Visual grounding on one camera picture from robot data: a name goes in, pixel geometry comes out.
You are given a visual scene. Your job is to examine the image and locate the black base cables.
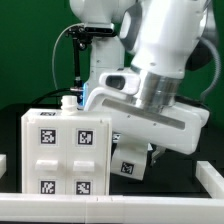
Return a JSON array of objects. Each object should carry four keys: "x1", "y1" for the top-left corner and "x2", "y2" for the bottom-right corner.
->
[{"x1": 31, "y1": 87, "x2": 83, "y2": 105}]

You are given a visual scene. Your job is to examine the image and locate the grey braided camera cable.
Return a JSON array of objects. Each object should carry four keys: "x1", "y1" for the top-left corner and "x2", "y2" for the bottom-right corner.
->
[{"x1": 179, "y1": 34, "x2": 223, "y2": 103}]

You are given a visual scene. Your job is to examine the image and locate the white cabinet top block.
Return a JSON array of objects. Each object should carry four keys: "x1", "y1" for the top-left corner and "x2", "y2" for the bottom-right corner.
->
[{"x1": 111, "y1": 134, "x2": 148, "y2": 180}]

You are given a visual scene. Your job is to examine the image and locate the white block at left edge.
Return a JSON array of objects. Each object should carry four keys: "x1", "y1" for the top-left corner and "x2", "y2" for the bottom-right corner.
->
[{"x1": 0, "y1": 154, "x2": 7, "y2": 179}]

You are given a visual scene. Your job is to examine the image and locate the white cabinet body box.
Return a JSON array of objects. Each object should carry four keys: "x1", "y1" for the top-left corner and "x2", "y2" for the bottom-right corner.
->
[{"x1": 21, "y1": 96, "x2": 112, "y2": 195}]

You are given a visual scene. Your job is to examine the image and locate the white flat marker plate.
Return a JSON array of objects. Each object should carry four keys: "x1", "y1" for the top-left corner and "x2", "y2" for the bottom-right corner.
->
[{"x1": 112, "y1": 132, "x2": 121, "y2": 144}]

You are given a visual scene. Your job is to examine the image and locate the white cabinet door panel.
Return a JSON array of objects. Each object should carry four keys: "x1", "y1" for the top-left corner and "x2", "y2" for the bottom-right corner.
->
[{"x1": 66, "y1": 125, "x2": 111, "y2": 196}]

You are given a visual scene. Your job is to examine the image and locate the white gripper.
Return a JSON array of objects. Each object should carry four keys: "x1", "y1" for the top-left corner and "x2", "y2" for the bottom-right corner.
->
[{"x1": 84, "y1": 87, "x2": 210, "y2": 165}]

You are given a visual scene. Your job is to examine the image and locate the white front rail bar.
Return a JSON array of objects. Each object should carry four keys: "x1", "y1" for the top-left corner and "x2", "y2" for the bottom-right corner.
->
[{"x1": 0, "y1": 161, "x2": 224, "y2": 224}]

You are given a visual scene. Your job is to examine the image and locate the white small door panel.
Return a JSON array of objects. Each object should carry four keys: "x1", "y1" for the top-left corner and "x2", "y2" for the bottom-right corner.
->
[{"x1": 22, "y1": 124, "x2": 66, "y2": 195}]

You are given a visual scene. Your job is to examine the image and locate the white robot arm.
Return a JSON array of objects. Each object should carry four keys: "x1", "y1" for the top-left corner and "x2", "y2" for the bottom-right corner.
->
[{"x1": 70, "y1": 0, "x2": 218, "y2": 168}]

